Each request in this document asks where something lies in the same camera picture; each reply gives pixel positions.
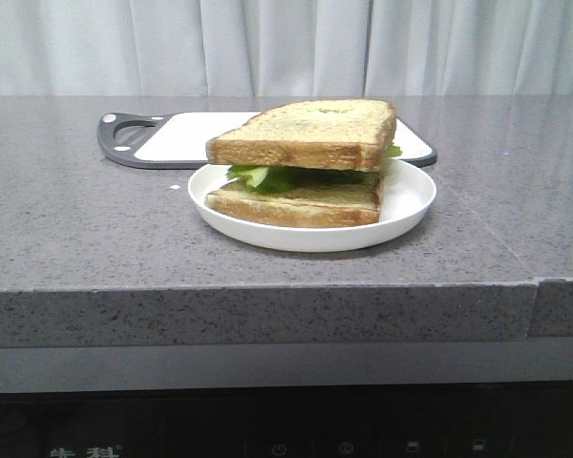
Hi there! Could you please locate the white curtain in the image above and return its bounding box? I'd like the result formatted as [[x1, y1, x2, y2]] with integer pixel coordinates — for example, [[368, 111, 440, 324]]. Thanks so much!
[[0, 1, 573, 96]]

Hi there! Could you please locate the green lettuce leaf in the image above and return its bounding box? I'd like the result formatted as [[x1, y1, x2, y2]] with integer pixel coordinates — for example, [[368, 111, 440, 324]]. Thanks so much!
[[223, 144, 402, 201]]

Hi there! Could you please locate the white round plate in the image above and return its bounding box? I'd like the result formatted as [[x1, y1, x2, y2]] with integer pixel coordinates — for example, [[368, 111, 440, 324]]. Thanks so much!
[[188, 159, 436, 253]]

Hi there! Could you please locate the black appliance control panel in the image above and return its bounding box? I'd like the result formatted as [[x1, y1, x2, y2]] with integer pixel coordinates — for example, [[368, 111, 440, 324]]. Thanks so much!
[[0, 382, 573, 457]]

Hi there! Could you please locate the toasted bread slice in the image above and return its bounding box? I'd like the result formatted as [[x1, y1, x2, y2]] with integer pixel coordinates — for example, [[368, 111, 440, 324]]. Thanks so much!
[[204, 175, 383, 228], [205, 99, 397, 172]]

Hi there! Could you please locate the white cutting board grey rim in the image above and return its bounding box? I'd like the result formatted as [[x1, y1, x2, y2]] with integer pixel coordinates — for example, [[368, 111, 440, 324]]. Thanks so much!
[[96, 111, 438, 171]]

